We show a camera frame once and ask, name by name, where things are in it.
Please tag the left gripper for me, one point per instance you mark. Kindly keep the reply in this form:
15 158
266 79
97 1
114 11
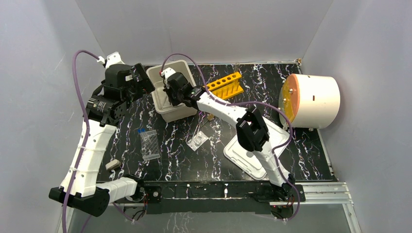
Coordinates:
139 79

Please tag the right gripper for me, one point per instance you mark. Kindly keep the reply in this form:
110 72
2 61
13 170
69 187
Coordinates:
167 90

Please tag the bristle test tube brush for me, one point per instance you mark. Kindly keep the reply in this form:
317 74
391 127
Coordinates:
210 117

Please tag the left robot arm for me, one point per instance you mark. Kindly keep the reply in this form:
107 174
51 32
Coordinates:
123 84

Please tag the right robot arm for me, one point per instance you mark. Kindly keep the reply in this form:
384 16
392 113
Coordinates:
253 132

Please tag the white plastic packet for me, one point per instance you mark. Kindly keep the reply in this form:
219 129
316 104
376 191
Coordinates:
195 141

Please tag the yellow test tube rack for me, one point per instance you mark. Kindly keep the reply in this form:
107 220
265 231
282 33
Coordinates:
226 87

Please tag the metal crucible tongs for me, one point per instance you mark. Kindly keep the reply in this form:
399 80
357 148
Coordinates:
203 121

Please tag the clear acrylic tube rack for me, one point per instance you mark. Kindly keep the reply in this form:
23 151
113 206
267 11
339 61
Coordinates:
149 145

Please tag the white cylindrical centrifuge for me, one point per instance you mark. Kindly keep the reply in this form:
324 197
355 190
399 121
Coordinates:
310 101

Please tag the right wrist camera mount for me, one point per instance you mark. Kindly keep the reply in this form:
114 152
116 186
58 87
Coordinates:
166 73

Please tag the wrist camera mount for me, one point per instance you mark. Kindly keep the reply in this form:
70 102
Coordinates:
112 59
166 73

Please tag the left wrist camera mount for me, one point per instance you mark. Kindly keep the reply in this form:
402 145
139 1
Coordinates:
112 59

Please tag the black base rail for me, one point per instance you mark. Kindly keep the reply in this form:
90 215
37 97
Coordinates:
216 197

